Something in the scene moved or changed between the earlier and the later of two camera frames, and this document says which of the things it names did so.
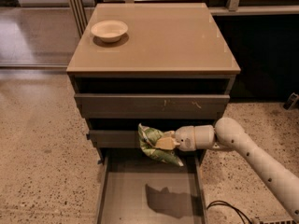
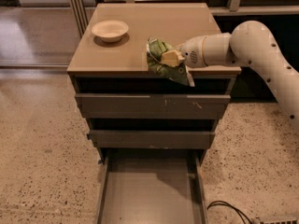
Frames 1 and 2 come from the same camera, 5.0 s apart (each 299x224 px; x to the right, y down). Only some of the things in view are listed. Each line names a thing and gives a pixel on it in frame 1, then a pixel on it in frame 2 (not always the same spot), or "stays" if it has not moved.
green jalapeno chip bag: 147,137 → 154,49
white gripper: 185,138 → 192,54
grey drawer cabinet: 167,65 stays
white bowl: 108,31 stays
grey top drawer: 151,105 stays
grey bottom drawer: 135,188 stays
